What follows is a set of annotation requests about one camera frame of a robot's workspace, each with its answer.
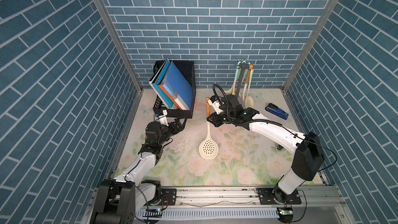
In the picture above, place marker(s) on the blue book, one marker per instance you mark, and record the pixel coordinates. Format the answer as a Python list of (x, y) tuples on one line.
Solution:
[(178, 87)]

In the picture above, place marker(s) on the aluminium front rail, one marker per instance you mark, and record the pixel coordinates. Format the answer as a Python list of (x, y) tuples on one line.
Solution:
[(215, 205)]

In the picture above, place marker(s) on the dark grey utensil rack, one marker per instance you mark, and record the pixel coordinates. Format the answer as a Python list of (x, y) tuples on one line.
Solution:
[(243, 72)]

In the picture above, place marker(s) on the wooden handled cream skimmer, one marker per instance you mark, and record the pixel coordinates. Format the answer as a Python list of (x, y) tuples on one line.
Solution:
[(208, 149)]

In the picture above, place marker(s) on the blue black stapler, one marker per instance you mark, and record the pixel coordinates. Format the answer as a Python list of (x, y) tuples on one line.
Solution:
[(275, 110)]

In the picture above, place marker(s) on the orange book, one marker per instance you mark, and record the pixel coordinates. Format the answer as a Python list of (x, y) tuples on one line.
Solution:
[(170, 97)]

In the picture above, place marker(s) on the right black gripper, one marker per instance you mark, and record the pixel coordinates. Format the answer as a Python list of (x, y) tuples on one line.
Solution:
[(215, 122)]

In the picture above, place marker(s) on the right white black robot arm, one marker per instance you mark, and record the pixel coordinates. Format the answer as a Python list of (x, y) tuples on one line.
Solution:
[(308, 155)]

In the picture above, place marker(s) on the diagonal mint handled skimmer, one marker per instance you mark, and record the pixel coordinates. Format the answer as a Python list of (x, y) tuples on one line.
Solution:
[(248, 83)]

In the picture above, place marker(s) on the teal notebook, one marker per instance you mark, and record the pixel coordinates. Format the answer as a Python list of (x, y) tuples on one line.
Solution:
[(156, 80)]

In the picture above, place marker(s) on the black perforated file basket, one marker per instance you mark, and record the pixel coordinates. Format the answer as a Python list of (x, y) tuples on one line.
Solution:
[(187, 69)]

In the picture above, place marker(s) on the wooden handled white spoon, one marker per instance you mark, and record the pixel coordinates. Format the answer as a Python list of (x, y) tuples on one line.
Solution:
[(249, 102)]

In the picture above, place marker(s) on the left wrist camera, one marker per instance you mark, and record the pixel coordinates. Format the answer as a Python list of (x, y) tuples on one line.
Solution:
[(162, 113)]

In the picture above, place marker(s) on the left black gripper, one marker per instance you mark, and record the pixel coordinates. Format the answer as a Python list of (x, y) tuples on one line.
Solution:
[(178, 126)]

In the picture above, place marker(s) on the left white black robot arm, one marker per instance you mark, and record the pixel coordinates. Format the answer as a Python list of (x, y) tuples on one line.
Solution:
[(133, 174)]

